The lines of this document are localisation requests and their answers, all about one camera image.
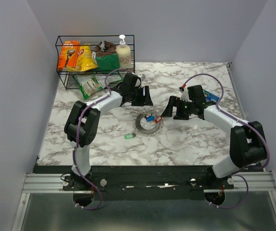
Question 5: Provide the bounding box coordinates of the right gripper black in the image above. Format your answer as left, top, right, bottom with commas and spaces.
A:
161, 95, 195, 121

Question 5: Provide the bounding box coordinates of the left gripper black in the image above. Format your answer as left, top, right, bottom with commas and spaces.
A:
129, 85, 153, 106

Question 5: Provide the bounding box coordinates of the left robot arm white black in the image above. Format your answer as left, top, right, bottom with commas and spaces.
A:
64, 72, 153, 190

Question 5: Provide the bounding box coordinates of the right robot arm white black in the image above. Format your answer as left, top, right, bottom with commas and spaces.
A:
161, 85, 269, 189

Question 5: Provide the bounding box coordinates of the blue key tag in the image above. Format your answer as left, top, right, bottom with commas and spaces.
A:
144, 113, 155, 122

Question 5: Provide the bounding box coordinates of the red key tag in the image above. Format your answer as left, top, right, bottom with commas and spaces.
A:
155, 116, 162, 123

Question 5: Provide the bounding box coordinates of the blue green small box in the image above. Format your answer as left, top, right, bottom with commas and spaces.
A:
203, 90, 219, 103

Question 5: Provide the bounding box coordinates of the green key tag with key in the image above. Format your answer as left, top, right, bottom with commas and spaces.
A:
124, 131, 138, 140

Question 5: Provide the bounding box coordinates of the beige soap pump bottle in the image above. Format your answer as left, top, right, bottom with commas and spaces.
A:
116, 35, 131, 69

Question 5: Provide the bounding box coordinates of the green and brown bag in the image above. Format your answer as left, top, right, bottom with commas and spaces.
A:
92, 40, 120, 71

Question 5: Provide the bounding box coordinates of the green white snack bag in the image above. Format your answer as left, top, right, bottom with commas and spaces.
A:
73, 74, 123, 100

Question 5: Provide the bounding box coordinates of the yellow chips bag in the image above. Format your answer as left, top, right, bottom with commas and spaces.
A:
66, 44, 98, 72

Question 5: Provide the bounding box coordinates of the orange razor package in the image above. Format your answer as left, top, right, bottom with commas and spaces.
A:
57, 40, 80, 71

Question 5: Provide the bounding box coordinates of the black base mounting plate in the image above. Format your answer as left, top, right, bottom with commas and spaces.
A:
33, 165, 266, 201

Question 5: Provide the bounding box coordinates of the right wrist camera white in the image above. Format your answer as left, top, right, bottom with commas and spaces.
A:
179, 87, 190, 102

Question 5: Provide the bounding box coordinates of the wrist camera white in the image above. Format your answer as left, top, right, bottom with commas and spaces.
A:
179, 87, 190, 102
137, 74, 146, 88

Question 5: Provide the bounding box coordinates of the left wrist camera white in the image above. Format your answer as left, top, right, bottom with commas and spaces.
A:
137, 74, 146, 88

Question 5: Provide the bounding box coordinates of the black wire shelf rack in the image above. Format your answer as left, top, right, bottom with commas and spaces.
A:
55, 35, 136, 90

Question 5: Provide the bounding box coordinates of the aluminium rail frame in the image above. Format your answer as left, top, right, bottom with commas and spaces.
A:
22, 172, 276, 194

